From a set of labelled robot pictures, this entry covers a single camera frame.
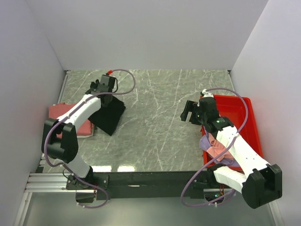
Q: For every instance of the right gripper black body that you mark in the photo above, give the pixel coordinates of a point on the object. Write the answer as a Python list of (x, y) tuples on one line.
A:
[(197, 117)]

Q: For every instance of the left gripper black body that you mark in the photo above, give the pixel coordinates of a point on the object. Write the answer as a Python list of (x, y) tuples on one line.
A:
[(111, 98)]

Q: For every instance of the black t-shirt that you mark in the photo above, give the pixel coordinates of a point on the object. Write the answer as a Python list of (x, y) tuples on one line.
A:
[(109, 115)]

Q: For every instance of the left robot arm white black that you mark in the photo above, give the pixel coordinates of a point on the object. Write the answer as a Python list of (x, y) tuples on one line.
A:
[(98, 106)]

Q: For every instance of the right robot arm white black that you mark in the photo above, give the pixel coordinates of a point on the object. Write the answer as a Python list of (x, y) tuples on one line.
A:
[(260, 182)]

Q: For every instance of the lavender garment in bin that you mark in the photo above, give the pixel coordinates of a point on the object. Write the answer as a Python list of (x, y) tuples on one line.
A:
[(207, 158)]

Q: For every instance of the red plastic bin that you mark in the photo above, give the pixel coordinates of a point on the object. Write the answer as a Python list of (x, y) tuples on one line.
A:
[(233, 108)]

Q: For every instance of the pink garment in bin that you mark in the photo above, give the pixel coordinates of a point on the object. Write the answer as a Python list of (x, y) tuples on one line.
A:
[(213, 147)]

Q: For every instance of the folded red t-shirt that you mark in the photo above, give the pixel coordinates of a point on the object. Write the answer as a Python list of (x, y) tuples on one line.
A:
[(84, 131)]

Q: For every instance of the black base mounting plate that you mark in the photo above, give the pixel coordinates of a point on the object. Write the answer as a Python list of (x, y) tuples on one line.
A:
[(155, 184)]

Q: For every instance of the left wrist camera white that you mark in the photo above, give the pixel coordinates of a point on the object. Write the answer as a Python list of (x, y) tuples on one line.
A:
[(205, 93)]

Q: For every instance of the aluminium frame rail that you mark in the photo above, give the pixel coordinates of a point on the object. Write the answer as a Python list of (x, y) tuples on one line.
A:
[(45, 183)]

